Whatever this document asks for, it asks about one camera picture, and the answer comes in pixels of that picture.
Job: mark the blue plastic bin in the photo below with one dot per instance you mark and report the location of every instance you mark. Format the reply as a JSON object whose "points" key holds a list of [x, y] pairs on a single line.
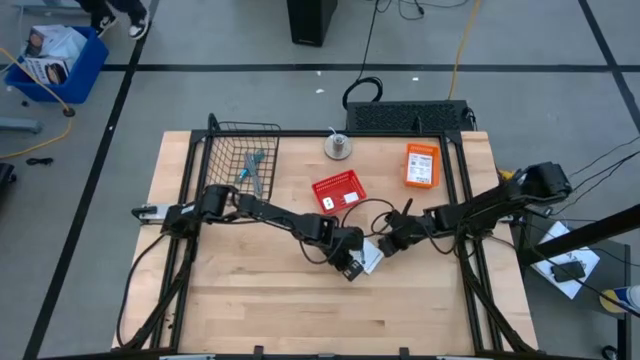
{"points": [[80, 85]]}

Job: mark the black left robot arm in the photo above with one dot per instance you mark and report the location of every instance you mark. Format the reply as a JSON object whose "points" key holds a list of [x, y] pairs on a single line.
{"points": [[270, 215]]}

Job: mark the white booklet with black picture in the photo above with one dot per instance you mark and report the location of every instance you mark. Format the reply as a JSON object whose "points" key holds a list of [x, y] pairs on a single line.
{"points": [[372, 257]]}

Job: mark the red plastic basket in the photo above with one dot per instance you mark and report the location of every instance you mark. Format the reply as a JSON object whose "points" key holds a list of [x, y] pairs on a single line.
{"points": [[340, 185]]}

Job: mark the dark grey side table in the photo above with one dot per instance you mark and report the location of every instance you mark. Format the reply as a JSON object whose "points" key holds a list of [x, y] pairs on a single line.
{"points": [[612, 270]]}

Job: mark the orange plastic basket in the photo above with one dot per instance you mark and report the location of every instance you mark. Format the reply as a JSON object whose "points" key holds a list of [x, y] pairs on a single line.
{"points": [[436, 167]]}

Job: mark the white paper sheet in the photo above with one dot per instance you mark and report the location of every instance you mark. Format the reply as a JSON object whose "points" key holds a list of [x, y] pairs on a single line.
{"points": [[585, 260]]}

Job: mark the grey metal foot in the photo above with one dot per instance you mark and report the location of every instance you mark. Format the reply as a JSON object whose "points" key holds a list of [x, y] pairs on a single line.
{"points": [[20, 125]]}

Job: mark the blue yellow white canister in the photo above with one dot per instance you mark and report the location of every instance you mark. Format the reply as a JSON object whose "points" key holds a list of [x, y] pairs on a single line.
{"points": [[617, 300]]}

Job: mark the yellow plug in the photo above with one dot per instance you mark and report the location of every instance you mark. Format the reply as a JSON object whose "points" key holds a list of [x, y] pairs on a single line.
{"points": [[506, 175]]}

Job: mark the white printed cardboard box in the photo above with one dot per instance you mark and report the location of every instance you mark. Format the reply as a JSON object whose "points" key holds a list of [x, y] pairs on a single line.
{"points": [[40, 70], [55, 45]]}

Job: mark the black handheld device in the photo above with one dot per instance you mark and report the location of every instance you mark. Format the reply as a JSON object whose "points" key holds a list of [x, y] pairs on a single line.
{"points": [[567, 271]]}

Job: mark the black table clamp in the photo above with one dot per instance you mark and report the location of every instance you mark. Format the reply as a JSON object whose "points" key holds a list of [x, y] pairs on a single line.
{"points": [[404, 352], [258, 351]]}

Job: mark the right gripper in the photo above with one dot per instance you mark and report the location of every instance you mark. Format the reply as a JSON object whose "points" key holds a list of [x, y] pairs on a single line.
{"points": [[407, 227]]}

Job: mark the black tower box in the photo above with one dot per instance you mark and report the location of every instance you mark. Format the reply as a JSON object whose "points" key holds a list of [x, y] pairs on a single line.
{"points": [[311, 22]]}

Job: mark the small black floor object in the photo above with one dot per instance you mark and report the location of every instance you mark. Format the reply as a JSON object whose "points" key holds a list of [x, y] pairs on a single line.
{"points": [[40, 161]]}

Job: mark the small white charger cube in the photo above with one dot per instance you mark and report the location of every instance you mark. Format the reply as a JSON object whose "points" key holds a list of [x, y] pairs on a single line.
{"points": [[351, 197], [328, 203]]}

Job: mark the black perforated computer case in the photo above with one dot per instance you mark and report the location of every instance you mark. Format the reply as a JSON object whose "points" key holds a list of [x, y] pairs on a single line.
{"points": [[400, 116]]}

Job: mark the black caster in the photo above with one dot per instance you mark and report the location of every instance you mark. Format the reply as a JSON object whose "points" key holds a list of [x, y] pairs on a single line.
{"points": [[610, 353]]}

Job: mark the black object at edge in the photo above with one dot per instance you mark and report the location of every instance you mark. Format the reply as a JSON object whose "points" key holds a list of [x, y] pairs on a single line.
{"points": [[6, 175]]}

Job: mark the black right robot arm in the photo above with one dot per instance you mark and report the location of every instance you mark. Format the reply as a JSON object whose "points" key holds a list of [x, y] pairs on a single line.
{"points": [[480, 207]]}

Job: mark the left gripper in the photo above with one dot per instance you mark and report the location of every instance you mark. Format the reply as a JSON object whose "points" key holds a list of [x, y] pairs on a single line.
{"points": [[346, 241]]}

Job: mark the black diagonal beam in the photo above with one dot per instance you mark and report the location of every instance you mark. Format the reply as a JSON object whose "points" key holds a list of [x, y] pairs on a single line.
{"points": [[590, 232]]}

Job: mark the black aluminium table frame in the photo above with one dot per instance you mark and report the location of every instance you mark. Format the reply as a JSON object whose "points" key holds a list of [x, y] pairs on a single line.
{"points": [[380, 133]]}

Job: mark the white card with printed label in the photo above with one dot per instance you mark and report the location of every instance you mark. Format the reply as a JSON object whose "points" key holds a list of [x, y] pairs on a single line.
{"points": [[420, 167]]}

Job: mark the person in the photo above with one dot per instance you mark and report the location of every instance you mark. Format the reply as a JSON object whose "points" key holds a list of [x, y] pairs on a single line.
{"points": [[137, 29]]}

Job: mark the round metal stand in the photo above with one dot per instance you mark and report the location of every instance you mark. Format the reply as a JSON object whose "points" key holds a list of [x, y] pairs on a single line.
{"points": [[338, 149]]}

